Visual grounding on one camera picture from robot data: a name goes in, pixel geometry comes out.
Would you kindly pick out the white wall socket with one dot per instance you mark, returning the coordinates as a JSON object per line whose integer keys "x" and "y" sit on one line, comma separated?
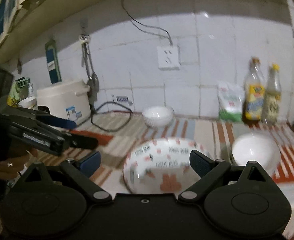
{"x": 168, "y": 58}

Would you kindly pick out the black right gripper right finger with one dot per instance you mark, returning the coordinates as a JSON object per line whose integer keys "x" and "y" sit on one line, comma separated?
{"x": 236, "y": 197}

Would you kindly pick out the pink carrot bear plate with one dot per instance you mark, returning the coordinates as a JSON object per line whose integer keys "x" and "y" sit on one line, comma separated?
{"x": 161, "y": 166}

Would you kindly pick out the white green salt bag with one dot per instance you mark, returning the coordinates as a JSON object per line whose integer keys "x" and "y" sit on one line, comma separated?
{"x": 230, "y": 98}

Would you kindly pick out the white ribbed bowl at left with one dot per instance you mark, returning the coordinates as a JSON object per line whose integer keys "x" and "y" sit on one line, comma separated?
{"x": 158, "y": 116}

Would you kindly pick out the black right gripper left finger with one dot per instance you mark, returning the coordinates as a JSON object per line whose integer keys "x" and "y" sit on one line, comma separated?
{"x": 54, "y": 195}

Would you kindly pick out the hanging metal tongs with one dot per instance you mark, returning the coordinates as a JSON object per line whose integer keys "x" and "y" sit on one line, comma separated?
{"x": 87, "y": 61}

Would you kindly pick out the white rice cooker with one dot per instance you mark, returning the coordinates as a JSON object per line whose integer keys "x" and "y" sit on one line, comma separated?
{"x": 67, "y": 100}

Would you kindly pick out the person's left hand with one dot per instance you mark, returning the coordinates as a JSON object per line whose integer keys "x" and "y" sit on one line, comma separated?
{"x": 10, "y": 168}

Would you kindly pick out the green hanging grater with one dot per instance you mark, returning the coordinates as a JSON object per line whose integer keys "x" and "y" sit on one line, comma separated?
{"x": 52, "y": 61}

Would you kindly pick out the clear white vinegar bottle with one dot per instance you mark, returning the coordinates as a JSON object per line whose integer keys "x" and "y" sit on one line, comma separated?
{"x": 272, "y": 96}

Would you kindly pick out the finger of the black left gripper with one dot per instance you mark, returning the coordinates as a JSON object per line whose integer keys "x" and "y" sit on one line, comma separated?
{"x": 43, "y": 117}
{"x": 80, "y": 141}

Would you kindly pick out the yellow label cooking wine bottle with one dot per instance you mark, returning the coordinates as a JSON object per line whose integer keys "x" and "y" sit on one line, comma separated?
{"x": 254, "y": 93}

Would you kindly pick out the large white ribbed bowl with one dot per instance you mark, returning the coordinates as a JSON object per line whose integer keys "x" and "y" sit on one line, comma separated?
{"x": 255, "y": 146}

